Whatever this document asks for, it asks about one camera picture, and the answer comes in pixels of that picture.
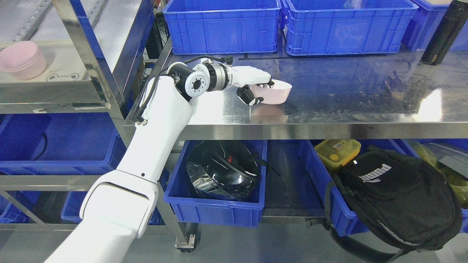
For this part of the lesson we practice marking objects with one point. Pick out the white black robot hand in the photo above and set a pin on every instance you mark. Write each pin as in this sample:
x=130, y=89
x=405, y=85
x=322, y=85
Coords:
x=243, y=76

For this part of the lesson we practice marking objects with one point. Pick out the pink ikea bowl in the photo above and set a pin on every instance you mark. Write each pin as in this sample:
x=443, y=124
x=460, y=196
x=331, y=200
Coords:
x=273, y=94

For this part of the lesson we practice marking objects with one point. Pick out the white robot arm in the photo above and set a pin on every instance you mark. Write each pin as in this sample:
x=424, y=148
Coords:
x=118, y=206

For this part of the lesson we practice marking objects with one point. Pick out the blue crate back middle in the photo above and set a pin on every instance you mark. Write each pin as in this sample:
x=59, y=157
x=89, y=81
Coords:
x=336, y=27

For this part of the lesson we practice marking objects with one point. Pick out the steel shelf rack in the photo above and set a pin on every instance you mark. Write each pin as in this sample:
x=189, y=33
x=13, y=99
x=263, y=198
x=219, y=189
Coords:
x=109, y=36

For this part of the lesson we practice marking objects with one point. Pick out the stack of pink bowls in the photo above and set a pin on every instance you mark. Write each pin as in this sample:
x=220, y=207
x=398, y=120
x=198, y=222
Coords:
x=23, y=60

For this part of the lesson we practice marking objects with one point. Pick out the blue crate on lower shelf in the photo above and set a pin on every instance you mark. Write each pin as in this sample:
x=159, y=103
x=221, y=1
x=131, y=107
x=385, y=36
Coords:
x=59, y=144

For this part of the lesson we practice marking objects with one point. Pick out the blue crate back left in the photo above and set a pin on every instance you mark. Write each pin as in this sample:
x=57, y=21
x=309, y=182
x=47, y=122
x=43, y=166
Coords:
x=223, y=26

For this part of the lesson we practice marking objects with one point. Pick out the steel work table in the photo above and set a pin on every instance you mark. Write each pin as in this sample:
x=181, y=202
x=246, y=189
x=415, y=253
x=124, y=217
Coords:
x=379, y=96

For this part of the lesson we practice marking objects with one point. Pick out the black motorcycle helmet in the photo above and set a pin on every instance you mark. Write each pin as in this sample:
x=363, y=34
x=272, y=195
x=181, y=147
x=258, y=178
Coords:
x=224, y=170

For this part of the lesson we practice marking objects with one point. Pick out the yellow lunch box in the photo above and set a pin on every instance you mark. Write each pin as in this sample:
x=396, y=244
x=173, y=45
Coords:
x=336, y=153

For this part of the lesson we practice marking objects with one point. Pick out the blue crate holding helmet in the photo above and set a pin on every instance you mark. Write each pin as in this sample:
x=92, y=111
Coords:
x=188, y=206

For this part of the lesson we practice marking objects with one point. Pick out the cream tray with bear print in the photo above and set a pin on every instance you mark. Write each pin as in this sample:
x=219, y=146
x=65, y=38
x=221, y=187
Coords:
x=63, y=63

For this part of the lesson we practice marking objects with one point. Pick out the blue crate back right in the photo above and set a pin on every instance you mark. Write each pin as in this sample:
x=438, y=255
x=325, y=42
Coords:
x=424, y=23

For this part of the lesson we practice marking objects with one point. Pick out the black puma backpack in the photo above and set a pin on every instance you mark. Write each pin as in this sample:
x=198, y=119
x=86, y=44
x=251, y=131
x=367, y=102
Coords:
x=402, y=199

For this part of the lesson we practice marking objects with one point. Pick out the black thermos bottle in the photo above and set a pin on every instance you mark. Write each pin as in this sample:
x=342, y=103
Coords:
x=446, y=33

